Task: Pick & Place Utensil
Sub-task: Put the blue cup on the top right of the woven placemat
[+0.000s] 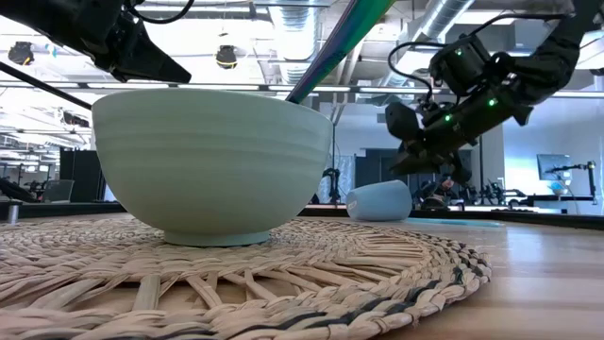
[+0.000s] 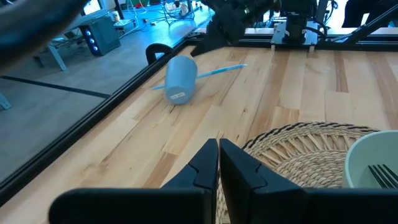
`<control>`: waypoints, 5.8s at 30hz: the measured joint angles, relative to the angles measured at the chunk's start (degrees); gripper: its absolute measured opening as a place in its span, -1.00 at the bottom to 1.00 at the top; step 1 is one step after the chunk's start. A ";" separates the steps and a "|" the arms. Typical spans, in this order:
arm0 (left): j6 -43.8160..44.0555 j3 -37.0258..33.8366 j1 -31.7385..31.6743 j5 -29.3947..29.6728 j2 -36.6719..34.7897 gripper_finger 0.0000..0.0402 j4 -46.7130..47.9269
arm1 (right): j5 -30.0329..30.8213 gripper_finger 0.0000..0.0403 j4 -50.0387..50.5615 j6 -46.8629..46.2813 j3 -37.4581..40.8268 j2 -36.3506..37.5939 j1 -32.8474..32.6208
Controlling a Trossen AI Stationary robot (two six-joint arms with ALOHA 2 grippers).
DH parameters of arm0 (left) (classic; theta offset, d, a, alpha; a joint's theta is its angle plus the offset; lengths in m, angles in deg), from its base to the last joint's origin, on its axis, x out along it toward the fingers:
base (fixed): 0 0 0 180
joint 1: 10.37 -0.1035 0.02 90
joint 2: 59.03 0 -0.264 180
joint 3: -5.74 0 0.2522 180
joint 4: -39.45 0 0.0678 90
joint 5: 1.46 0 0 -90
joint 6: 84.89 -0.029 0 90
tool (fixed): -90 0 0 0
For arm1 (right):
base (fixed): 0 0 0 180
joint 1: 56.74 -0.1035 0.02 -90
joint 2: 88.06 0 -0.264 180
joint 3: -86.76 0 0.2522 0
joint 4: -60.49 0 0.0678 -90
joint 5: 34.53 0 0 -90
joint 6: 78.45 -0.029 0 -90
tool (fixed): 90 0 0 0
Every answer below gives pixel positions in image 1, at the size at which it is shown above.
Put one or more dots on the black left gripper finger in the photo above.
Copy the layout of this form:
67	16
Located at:
146	59

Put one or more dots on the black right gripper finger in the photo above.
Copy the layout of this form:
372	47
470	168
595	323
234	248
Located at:
460	172
417	165

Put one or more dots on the blue plastic cup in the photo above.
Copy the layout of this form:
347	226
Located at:
380	200

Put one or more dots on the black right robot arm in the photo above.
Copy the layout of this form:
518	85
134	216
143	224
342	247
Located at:
557	56

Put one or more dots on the person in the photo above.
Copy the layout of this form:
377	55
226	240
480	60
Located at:
443	191

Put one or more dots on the black hanging ceiling lamp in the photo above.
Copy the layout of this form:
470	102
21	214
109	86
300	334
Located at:
21	53
226	56

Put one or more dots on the thin black rod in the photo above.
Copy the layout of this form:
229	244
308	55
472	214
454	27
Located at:
47	85

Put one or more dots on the background computer monitor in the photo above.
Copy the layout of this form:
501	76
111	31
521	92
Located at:
553	166

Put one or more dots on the pale green ceramic bowl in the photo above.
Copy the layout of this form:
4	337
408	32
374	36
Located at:
212	165

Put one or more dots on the black cabinet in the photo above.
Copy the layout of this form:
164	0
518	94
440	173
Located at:
82	175

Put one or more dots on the grey background chair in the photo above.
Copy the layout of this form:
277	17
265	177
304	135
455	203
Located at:
57	191

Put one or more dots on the round woven straw placemat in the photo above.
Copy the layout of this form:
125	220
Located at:
236	283

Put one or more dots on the black gantry frame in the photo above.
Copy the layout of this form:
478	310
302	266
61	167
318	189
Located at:
481	165

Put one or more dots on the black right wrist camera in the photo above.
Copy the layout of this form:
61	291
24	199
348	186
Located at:
460	63

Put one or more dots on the black aluminium table frame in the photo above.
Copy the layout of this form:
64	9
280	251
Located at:
542	218

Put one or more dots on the ribbed silver ceiling duct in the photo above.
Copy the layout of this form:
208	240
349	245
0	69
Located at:
295	38

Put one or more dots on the silver metal post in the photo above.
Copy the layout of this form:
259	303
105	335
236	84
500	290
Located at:
12	213

